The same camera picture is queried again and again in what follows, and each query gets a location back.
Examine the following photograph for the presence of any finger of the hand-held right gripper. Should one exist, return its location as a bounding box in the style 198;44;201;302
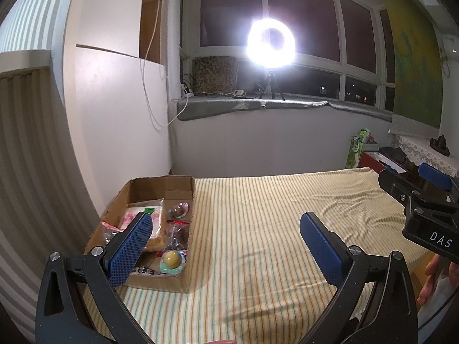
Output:
378;168;420;208
418;162;459;203

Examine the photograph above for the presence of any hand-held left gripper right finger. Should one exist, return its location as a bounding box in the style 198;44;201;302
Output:
299;212;419;344

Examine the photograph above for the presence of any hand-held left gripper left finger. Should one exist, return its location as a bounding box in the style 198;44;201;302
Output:
35;211;155;344

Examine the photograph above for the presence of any bread pack with pink label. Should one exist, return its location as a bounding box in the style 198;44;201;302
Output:
118;199;167;251

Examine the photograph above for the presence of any yellow pudding cup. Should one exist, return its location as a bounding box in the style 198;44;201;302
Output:
160;250;188;271

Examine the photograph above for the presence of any dark red snack packet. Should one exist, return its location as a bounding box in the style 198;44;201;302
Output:
166;221;191;251

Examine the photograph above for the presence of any brown pudding cup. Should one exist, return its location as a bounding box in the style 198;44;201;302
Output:
169;202;189;220

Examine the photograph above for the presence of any cardboard box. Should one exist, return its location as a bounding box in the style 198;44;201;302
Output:
83;175;196;294

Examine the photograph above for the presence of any person's right hand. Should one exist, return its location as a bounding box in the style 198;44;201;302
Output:
418;253;459;305

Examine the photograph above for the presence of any dark cloth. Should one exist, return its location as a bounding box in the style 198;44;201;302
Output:
380;146;407;162

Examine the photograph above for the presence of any dark ship model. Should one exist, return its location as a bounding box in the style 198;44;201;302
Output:
429;134;450;156

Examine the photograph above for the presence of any red storage box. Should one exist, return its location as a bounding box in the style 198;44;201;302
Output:
359;150;409;176

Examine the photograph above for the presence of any white lace cloth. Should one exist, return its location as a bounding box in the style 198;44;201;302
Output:
394;134;459;180

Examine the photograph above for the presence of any green gift bag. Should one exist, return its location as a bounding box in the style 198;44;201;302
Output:
345;128;370;168

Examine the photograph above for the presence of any white air conditioner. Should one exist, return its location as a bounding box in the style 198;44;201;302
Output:
439;34;459;61

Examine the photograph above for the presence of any white cabinet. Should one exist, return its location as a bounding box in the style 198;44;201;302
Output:
63;0;173;219

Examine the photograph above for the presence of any black tripod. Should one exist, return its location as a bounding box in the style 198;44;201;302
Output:
256;66;286;101

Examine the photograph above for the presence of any patterned cushion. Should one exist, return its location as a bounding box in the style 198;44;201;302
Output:
192;56;239;95

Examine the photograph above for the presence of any large window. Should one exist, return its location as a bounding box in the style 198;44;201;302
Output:
181;0;397;113

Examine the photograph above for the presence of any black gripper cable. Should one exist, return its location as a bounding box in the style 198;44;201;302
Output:
418;301;454;330

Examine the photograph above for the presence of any wall map poster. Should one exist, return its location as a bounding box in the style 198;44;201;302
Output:
373;0;443;130

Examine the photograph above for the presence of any white cable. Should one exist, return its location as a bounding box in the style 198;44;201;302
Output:
139;0;189;130

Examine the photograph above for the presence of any ring light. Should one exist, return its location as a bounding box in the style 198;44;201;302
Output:
247;18;296;67

